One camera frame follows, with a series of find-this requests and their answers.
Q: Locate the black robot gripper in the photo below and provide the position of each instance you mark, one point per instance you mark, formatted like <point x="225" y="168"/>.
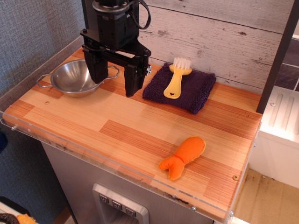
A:
<point x="116" y="40"/>

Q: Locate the yellow brush with white bristles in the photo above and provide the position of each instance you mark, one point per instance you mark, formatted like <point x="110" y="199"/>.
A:
<point x="179" y="68"/>

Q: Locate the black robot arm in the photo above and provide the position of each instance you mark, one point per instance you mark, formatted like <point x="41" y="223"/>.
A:
<point x="115" y="6"/>

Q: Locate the purple folded towel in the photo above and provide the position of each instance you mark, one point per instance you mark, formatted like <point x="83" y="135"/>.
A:
<point x="195" y="89"/>

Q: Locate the orange plush fish toy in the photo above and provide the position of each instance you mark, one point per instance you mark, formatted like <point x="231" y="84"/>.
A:
<point x="190" y="149"/>

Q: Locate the grey toy fridge cabinet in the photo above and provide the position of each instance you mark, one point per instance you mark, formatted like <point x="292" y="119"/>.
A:
<point x="77" y="177"/>

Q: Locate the clear acrylic table guard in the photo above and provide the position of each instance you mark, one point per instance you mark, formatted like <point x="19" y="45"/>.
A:
<point x="210" y="185"/>

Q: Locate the silver dispenser panel with buttons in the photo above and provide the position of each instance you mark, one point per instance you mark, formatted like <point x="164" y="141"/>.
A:
<point x="114" y="208"/>

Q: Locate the orange plush item on floor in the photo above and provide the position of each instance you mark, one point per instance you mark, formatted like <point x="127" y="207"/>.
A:
<point x="25" y="219"/>

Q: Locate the white toy sink unit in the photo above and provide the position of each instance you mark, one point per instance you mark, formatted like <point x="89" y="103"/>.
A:
<point x="276" y="149"/>

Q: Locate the steel bowl with handles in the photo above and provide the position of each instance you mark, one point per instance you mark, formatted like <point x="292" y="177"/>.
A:
<point x="71" y="78"/>

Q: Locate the dark vertical post left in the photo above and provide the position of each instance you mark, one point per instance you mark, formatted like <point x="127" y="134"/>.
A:
<point x="90" y="16"/>

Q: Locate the dark vertical post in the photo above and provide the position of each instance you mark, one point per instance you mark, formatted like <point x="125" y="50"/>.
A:
<point x="90" y="16"/>
<point x="280" y="55"/>

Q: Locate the dark vertical post right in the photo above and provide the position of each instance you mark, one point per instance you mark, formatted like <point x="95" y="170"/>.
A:
<point x="280" y="55"/>

